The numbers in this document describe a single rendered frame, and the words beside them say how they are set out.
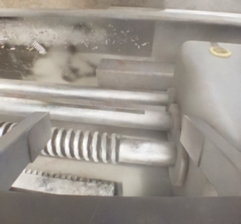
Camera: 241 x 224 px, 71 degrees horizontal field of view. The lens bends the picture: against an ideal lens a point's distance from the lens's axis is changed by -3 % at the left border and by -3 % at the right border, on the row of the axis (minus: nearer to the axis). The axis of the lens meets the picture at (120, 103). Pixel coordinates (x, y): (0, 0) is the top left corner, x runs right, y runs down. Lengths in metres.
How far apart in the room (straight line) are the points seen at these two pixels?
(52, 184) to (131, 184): 0.12
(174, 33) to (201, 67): 0.25
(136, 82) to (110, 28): 0.15
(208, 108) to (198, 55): 0.11
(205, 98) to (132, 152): 0.11
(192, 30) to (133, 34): 0.14
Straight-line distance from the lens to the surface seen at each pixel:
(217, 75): 0.23
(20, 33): 0.58
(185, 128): 0.16
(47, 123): 0.17
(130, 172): 0.31
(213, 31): 0.50
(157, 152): 0.23
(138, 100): 0.31
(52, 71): 0.60
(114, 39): 0.49
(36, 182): 0.31
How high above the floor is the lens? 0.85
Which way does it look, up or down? 49 degrees down
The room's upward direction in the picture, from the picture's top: 169 degrees counter-clockwise
